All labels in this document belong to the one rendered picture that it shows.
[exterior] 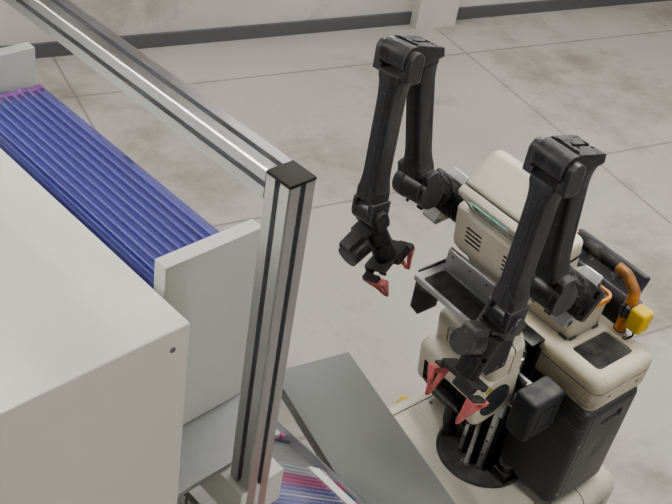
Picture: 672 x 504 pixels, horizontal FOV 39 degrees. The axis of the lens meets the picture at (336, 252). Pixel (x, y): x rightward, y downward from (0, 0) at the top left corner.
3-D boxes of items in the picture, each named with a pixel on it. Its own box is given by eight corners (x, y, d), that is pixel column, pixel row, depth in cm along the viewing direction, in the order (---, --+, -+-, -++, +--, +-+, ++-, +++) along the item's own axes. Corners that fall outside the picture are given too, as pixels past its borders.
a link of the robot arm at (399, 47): (453, 33, 203) (419, 17, 208) (408, 54, 196) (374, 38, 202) (443, 201, 231) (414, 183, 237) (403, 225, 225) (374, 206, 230)
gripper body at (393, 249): (365, 271, 233) (356, 250, 228) (388, 242, 238) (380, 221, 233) (386, 277, 229) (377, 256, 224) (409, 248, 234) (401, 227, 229)
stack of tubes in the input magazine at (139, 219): (45, 212, 176) (38, 82, 159) (218, 376, 149) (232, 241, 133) (-20, 235, 168) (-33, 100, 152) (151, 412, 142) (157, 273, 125)
